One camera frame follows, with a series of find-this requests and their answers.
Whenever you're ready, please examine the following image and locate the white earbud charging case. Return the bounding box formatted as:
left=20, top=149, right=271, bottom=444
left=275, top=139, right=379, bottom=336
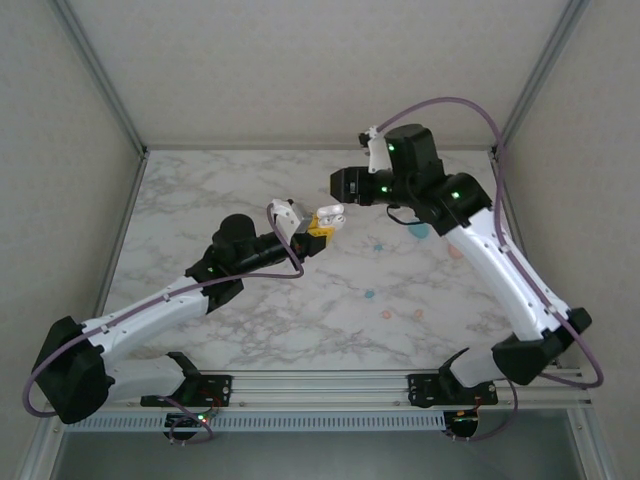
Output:
left=316, top=203, right=347, bottom=229

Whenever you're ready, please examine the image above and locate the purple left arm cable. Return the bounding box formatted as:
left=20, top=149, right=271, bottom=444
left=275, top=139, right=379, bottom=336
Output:
left=22, top=203, right=306, bottom=445

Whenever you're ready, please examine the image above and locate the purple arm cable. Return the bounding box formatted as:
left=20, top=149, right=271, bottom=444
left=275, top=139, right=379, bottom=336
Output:
left=377, top=96, right=605, bottom=444
left=22, top=203, right=306, bottom=445

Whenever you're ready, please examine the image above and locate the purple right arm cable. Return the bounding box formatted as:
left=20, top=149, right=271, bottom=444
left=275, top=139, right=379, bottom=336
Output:
left=377, top=96, right=605, bottom=444

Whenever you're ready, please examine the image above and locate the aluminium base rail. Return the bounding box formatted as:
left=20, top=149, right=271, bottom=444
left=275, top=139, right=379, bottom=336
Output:
left=139, top=369, right=591, bottom=414

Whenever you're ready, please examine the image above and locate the aluminium frame post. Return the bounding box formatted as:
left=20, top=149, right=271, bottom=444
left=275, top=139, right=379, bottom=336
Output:
left=492, top=0, right=596, bottom=159
left=49, top=0, right=150, bottom=157

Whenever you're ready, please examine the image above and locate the slotted grey cable duct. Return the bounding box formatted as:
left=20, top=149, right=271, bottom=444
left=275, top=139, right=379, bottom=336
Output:
left=64, top=410, right=447, bottom=430

